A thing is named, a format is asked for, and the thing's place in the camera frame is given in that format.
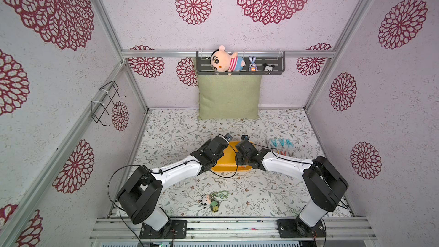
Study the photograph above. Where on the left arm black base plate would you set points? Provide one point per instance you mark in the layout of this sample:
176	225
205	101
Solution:
163	229

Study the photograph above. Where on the aluminium front rail frame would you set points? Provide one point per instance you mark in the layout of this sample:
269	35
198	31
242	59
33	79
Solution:
234	232

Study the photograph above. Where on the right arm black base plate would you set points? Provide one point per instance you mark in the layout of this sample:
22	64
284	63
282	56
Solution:
295	228

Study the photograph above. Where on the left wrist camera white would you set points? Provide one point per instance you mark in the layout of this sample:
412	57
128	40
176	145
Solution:
228	137

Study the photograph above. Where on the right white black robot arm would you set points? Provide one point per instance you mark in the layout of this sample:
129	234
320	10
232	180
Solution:
325	184

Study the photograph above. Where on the black wire wall rack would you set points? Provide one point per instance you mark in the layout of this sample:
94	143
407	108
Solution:
98	108

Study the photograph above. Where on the yellow plastic storage box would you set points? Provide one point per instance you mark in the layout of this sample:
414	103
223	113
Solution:
228	162

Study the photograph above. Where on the green square pillow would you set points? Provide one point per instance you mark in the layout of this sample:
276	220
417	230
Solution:
229	97

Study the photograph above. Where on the cow plush keychain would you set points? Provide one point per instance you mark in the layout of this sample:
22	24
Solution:
205	201

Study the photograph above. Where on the small blue bunny figure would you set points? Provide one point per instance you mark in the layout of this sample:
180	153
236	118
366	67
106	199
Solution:
253	67

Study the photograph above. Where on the pink boy plush doll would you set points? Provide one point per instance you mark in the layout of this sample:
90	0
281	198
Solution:
222	62

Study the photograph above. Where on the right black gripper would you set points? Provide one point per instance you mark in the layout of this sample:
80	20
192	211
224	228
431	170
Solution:
242	146

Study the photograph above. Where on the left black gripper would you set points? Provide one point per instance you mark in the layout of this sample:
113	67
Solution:
206	146

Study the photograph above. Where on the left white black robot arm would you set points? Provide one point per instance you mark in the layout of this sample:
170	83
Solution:
139	195

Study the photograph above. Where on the dark metal wall shelf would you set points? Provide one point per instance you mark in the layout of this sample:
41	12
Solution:
203	67

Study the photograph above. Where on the black white mouse figure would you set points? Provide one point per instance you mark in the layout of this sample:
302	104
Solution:
268	68

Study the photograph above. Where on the green toy keychain with chain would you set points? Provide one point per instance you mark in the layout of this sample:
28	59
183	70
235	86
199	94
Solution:
215	199

